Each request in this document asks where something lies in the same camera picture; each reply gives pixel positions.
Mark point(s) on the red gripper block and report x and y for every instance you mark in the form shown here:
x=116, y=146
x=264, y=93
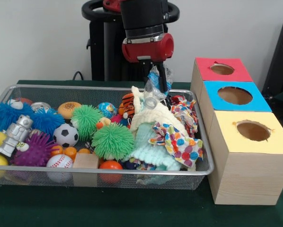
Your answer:
x=148, y=48

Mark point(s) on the clear plastic wrapper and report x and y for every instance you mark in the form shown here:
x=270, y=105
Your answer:
x=152, y=85

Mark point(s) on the cream knitted cloth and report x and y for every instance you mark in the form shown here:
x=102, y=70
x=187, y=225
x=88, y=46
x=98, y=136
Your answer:
x=151, y=116

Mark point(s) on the tiger striped toy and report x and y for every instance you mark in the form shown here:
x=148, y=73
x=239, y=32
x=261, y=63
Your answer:
x=126, y=105

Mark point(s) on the multicoloured patterned cloth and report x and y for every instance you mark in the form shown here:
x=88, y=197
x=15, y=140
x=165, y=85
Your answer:
x=177, y=142

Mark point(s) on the mint knitted cloth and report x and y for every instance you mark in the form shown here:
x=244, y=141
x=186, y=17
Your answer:
x=153, y=152

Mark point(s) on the green spiky ball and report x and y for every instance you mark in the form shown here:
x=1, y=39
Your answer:
x=86, y=121
x=112, y=141

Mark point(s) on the red maraca rattle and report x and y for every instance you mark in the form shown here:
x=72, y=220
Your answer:
x=110, y=171

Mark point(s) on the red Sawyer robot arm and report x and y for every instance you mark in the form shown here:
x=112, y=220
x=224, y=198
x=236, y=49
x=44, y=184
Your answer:
x=144, y=16

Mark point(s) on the clear shallow mesh bin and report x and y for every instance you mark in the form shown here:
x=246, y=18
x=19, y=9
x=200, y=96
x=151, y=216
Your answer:
x=203, y=156

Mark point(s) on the wooden box with three holes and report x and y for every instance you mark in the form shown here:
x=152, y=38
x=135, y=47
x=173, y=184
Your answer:
x=245, y=175

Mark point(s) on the small blue globe ball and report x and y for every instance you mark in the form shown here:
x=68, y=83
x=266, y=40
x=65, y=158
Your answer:
x=106, y=109

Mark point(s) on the black white soccer ball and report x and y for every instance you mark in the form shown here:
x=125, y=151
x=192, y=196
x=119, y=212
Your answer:
x=66, y=135

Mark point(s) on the flat wooden block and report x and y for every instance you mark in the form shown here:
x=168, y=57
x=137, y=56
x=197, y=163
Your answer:
x=85, y=161

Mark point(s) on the black panel stand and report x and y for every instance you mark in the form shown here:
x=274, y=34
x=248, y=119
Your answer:
x=281, y=61

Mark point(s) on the blue spiky ball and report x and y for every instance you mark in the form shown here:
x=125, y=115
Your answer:
x=6, y=116
x=48, y=120

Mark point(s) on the silver drink can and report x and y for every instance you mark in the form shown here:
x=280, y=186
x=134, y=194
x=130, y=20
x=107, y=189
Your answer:
x=39, y=106

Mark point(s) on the white baseball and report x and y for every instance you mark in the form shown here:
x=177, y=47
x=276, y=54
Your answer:
x=59, y=161

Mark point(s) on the dark green tablecloth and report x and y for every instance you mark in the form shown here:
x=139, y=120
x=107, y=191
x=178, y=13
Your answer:
x=132, y=208

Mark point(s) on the purple monster toy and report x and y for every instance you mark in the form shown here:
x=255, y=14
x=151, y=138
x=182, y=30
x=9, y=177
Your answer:
x=33, y=150

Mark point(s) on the silver toy robot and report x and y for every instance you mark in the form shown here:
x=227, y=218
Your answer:
x=14, y=136

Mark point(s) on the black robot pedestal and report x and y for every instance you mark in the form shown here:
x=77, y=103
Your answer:
x=103, y=52

